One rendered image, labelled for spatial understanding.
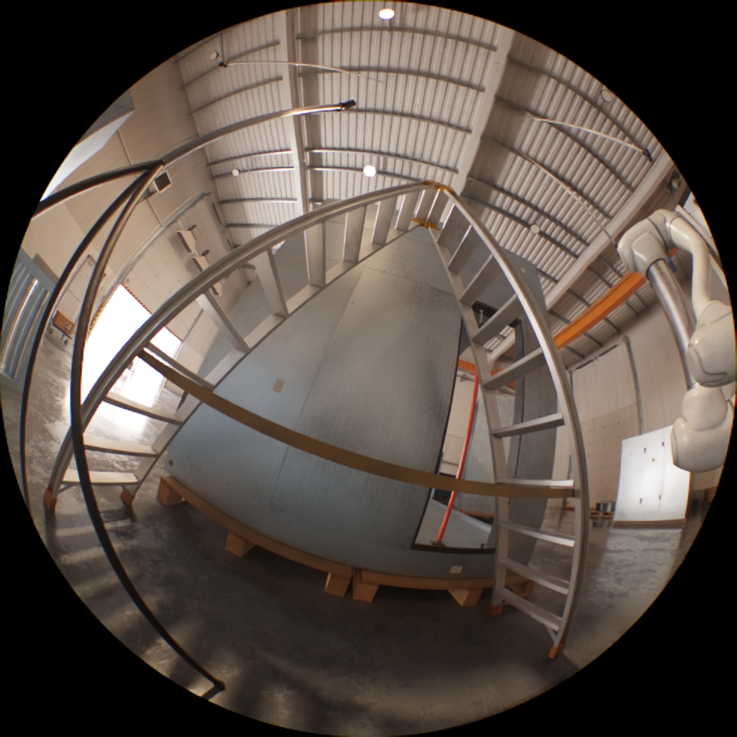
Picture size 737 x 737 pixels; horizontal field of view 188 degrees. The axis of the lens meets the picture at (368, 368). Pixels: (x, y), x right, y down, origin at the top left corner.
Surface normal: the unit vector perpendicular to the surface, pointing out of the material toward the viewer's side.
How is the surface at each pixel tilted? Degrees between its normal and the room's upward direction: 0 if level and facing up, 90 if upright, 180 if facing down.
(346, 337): 90
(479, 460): 90
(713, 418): 96
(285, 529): 90
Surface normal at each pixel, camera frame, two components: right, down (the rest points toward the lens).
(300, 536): 0.07, -0.37
